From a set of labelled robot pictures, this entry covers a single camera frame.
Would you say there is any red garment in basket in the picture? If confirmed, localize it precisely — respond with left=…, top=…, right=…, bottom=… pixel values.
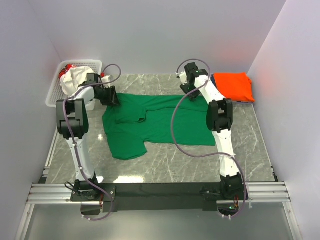
left=58, top=64, right=77, bottom=79

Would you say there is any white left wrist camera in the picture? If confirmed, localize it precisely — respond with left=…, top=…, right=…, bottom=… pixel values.
left=100, top=72, right=114, bottom=84

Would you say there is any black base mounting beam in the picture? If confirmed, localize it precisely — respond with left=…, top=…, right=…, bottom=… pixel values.
left=69, top=182, right=251, bottom=214

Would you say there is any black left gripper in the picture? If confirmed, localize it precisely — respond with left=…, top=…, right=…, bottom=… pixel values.
left=96, top=85, right=121, bottom=106

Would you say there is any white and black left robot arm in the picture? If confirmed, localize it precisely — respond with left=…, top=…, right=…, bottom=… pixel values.
left=56, top=73, right=120, bottom=202

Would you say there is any folded blue t shirt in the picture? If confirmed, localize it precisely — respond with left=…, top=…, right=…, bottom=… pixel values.
left=210, top=74, right=218, bottom=88

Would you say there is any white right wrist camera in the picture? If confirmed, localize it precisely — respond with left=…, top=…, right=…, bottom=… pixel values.
left=176, top=71, right=188, bottom=85

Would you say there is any white plastic laundry basket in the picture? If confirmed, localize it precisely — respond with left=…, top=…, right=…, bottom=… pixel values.
left=45, top=59, right=103, bottom=108

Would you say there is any green t shirt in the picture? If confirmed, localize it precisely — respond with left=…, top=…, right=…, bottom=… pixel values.
left=102, top=93, right=216, bottom=160

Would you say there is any white crumpled t shirt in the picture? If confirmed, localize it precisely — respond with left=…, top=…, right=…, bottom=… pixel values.
left=59, top=66, right=94, bottom=97

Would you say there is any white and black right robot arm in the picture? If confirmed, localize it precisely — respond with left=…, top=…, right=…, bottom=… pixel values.
left=176, top=62, right=248, bottom=200

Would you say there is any folded orange t shirt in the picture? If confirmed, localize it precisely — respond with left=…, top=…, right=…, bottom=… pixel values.
left=213, top=72, right=255, bottom=102

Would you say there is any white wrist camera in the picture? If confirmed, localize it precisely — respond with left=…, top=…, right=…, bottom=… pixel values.
left=176, top=71, right=188, bottom=85
left=100, top=72, right=114, bottom=84

